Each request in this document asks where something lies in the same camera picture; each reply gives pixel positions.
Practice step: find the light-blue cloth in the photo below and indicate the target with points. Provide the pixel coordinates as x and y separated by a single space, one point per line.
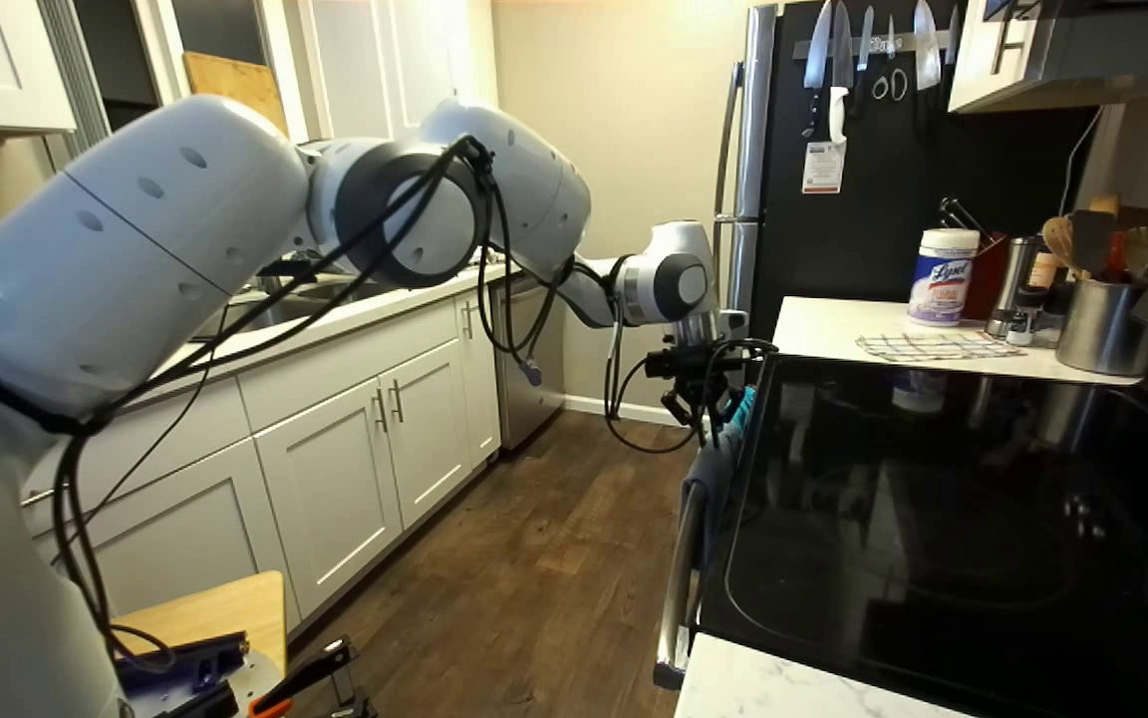
710 468

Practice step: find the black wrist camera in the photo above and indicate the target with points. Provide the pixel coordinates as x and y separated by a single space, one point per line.
668 363

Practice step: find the white patterned counter mat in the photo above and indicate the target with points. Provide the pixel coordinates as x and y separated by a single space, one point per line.
935 350

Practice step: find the white upper cabinet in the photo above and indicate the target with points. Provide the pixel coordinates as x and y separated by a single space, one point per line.
999 52

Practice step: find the white wipes canister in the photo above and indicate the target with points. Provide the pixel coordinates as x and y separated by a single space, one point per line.
943 275

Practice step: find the wooden spoon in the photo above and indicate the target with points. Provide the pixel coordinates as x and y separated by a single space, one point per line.
1060 241

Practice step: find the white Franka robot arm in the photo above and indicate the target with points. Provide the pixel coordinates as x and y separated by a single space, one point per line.
135 241

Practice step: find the orange black clamp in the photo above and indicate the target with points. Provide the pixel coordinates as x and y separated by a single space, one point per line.
296 677

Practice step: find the white sink base cabinet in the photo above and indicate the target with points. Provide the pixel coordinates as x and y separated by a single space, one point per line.
336 464

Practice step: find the stainless dishwasher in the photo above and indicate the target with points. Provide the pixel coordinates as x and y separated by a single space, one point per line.
526 383

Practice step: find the black spatula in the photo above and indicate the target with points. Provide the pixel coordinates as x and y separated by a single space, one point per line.
1118 241

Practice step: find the black purple mounting block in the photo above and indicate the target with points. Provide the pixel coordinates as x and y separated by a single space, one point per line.
182 673

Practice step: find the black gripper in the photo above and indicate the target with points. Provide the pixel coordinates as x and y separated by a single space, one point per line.
706 371

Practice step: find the kitchen scissors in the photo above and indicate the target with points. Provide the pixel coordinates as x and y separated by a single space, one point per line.
890 86

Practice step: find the small glass shaker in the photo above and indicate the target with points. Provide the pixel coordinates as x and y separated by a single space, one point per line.
1020 324

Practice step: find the brown spice bottle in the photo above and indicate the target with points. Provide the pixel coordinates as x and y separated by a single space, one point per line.
987 282

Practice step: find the metal utensil holder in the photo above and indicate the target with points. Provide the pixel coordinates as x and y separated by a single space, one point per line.
1102 330

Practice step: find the paper tag on refrigerator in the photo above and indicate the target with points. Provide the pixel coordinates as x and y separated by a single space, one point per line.
823 169

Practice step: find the bright blue striped towel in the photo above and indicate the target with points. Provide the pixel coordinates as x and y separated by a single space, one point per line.
748 409

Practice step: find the white framed window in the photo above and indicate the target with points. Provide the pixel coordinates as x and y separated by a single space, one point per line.
135 46

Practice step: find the black stainless refrigerator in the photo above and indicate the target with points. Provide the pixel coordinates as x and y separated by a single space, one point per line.
866 241

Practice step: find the steel pepper grinder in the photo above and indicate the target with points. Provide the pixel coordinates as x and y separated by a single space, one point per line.
1020 272

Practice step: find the steel kitchen knife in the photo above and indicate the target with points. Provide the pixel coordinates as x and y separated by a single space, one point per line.
817 46
866 41
926 46

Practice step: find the black glass-top stove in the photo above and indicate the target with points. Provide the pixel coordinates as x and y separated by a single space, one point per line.
975 530

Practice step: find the wooden cutting board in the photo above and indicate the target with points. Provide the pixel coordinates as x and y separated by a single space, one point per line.
239 81

